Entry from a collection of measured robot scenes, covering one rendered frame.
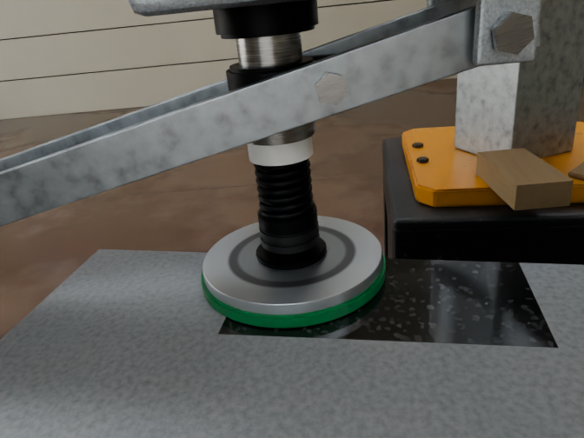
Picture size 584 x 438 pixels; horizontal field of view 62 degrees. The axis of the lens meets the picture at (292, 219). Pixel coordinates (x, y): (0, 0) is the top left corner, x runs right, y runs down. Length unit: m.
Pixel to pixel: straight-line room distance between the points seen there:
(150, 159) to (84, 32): 6.56
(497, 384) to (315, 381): 0.15
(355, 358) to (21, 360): 0.33
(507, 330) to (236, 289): 0.27
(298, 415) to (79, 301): 0.32
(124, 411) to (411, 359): 0.25
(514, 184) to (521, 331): 0.48
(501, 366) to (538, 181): 0.55
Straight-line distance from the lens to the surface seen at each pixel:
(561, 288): 0.59
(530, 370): 0.47
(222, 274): 0.56
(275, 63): 0.48
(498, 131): 1.19
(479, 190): 1.06
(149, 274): 0.65
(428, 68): 0.47
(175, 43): 6.67
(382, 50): 0.45
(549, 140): 1.25
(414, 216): 1.02
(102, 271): 0.69
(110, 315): 0.59
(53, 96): 7.37
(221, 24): 0.48
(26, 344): 0.59
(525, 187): 0.95
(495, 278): 0.58
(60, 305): 0.64
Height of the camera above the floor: 1.17
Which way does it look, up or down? 25 degrees down
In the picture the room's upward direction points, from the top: 6 degrees counter-clockwise
